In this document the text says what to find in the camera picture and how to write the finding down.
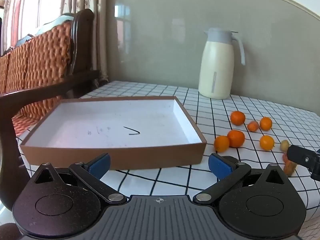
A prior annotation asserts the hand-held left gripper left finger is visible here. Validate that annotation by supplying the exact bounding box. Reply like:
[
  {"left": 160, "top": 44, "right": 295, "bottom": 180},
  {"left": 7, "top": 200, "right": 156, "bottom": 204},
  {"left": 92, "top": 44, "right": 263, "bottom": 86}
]
[{"left": 30, "top": 152, "right": 128, "bottom": 204}]

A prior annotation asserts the orange woven sofa cushion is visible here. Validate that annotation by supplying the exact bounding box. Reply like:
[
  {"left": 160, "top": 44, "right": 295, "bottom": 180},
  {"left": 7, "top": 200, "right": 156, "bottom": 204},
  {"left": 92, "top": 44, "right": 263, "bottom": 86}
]
[{"left": 0, "top": 20, "right": 73, "bottom": 137}]

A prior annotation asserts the white black checked tablecloth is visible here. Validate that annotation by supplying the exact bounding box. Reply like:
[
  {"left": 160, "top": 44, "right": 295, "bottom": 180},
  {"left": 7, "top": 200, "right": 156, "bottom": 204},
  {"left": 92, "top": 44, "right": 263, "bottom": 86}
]
[{"left": 19, "top": 81, "right": 320, "bottom": 240}]

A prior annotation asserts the orange tangerine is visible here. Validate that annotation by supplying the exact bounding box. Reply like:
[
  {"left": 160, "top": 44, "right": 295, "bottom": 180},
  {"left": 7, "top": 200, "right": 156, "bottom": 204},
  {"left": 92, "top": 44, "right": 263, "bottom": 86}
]
[
  {"left": 227, "top": 129, "right": 246, "bottom": 148},
  {"left": 214, "top": 135, "right": 230, "bottom": 153},
  {"left": 230, "top": 111, "right": 246, "bottom": 126},
  {"left": 259, "top": 117, "right": 273, "bottom": 131},
  {"left": 259, "top": 135, "right": 275, "bottom": 151}
]

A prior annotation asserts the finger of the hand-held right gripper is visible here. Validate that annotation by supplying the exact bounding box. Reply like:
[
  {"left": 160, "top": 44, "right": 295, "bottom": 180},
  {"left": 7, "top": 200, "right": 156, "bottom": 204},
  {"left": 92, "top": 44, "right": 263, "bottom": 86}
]
[{"left": 286, "top": 145, "right": 320, "bottom": 178}]

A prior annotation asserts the beige patterned curtain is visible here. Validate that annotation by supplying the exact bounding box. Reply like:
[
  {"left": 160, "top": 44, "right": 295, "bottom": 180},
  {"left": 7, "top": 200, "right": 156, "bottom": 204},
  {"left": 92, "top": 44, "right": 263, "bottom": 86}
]
[{"left": 59, "top": 0, "right": 110, "bottom": 84}]

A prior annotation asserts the window with red frame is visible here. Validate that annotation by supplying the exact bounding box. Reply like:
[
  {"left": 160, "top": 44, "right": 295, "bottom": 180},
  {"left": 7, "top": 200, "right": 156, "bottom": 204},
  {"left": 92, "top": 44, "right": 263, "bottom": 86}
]
[{"left": 0, "top": 0, "right": 65, "bottom": 53}]

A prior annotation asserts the pale blue cloth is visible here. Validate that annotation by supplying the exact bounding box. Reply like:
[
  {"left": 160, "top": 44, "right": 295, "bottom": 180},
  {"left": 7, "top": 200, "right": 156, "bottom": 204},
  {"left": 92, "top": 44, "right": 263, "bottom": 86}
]
[{"left": 15, "top": 15, "right": 75, "bottom": 47}]

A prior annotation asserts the brown cardboard box white inside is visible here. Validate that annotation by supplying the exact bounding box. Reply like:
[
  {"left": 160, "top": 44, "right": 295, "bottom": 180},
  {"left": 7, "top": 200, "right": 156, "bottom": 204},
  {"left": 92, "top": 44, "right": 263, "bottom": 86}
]
[{"left": 19, "top": 95, "right": 207, "bottom": 171}]

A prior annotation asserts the dark wooden sofa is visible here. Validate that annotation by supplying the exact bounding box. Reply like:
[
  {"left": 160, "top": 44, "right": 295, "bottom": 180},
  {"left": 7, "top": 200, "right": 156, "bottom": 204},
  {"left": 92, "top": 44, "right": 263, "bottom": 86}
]
[{"left": 0, "top": 9, "right": 102, "bottom": 205}]

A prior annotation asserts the cream thermos jug grey lid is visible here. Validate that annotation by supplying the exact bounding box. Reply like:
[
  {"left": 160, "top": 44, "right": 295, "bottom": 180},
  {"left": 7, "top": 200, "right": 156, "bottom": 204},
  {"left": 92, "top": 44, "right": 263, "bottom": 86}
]
[{"left": 198, "top": 27, "right": 247, "bottom": 100}]

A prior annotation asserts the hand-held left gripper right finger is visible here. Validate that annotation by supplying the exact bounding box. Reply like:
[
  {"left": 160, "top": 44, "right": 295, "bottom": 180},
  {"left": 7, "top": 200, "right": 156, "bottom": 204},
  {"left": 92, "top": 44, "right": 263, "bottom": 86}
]
[{"left": 195, "top": 152, "right": 290, "bottom": 204}]

